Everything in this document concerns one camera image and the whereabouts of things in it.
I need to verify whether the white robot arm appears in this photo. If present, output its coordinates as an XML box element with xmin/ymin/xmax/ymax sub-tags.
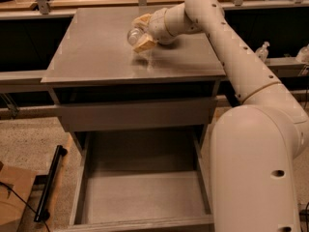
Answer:
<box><xmin>132</xmin><ymin>0</ymin><xmax>309</xmax><ymax>232</ymax></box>

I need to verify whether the black cable left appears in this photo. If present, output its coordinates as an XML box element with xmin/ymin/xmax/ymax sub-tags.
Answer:
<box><xmin>0</xmin><ymin>181</ymin><xmax>52</xmax><ymax>232</ymax></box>

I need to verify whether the clear plastic water bottle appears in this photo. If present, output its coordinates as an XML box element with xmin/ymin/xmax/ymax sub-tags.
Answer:
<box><xmin>126</xmin><ymin>28</ymin><xmax>144</xmax><ymax>46</ymax></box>

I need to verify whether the closed grey top drawer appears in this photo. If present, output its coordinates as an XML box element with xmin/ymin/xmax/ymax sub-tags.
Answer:
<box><xmin>57</xmin><ymin>98</ymin><xmax>217</xmax><ymax>131</ymax></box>

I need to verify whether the grey drawer cabinet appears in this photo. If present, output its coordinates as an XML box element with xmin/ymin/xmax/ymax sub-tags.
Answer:
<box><xmin>42</xmin><ymin>7</ymin><xmax>225</xmax><ymax>150</ymax></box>

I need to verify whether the black bar left floor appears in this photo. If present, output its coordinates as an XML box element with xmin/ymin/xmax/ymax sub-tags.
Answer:
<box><xmin>34</xmin><ymin>145</ymin><xmax>68</xmax><ymax>222</ymax></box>

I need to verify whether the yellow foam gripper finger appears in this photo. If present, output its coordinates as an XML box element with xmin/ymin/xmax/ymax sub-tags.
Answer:
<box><xmin>133</xmin><ymin>34</ymin><xmax>156</xmax><ymax>53</ymax></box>
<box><xmin>132</xmin><ymin>14</ymin><xmax>152</xmax><ymax>29</ymax></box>

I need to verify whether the open grey middle drawer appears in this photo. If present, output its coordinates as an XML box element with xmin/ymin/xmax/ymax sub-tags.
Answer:
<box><xmin>56</xmin><ymin>128</ymin><xmax>214</xmax><ymax>232</ymax></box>

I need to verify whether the cardboard box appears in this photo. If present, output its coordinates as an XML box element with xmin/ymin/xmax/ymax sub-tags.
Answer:
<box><xmin>0</xmin><ymin>161</ymin><xmax>36</xmax><ymax>232</ymax></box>

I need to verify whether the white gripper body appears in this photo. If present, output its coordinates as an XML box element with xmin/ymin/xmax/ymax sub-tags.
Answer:
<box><xmin>148</xmin><ymin>8</ymin><xmax>175</xmax><ymax>44</ymax></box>

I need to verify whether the clear soap dispenser bottle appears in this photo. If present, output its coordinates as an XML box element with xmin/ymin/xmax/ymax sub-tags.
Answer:
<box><xmin>255</xmin><ymin>42</ymin><xmax>270</xmax><ymax>62</ymax></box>

